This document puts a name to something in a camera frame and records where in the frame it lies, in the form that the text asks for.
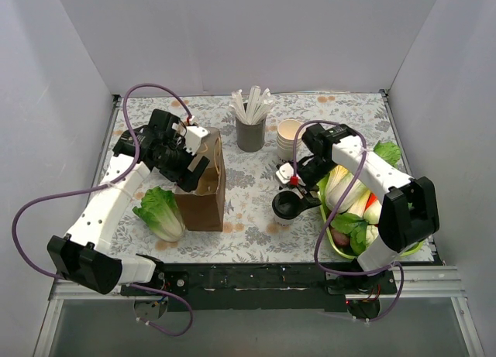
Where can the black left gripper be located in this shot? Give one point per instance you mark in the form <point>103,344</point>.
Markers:
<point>194,173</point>

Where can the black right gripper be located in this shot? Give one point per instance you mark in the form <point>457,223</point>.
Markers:
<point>306,190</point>

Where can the black coffee cup lid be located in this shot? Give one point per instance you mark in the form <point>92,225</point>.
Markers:
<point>287,205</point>

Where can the brown pulp cup carrier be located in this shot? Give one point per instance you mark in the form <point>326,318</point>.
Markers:
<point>208,182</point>

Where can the white paper coffee cup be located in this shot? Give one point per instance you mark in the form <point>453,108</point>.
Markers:
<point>283,221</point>

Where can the brown paper bag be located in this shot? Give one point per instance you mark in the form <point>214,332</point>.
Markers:
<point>202,209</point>

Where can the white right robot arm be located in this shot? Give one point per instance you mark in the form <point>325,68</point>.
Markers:
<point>409,210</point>

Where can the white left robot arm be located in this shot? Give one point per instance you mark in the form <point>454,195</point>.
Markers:
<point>82,254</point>

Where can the floral table mat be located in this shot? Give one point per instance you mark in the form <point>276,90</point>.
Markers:
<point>249,234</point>

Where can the green white napa cabbage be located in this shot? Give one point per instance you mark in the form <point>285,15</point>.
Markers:
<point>355,201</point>

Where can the purple red onion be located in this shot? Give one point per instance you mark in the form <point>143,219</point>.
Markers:
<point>340,239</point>

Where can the green leafy vegetable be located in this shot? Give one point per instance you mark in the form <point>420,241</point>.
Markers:
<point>354,229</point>

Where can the white radish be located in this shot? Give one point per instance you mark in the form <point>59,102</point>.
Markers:
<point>372,213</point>

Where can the green vegetable tray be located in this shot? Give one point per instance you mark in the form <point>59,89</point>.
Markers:
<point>329,237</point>

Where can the orange carrot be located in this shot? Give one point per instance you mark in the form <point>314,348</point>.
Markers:
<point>371,200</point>

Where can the grey straw holder cup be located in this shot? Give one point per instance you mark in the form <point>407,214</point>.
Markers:
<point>250,138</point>

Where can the stack of paper cups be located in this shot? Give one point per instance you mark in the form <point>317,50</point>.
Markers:
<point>286,138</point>

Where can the white wrapped straw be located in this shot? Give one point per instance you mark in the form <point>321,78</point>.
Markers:
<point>262,106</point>
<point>238,106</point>
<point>252,103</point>

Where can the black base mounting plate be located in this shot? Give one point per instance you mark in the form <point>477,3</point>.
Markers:
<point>266,286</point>

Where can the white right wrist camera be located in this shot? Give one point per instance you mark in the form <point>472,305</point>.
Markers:
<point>285,176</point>

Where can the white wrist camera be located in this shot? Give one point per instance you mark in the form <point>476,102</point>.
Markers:
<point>193,138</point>
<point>285,176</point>

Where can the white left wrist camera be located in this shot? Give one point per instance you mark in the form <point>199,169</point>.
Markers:
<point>193,138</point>

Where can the aluminium frame rail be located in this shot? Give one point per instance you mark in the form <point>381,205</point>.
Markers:
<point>428,316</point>

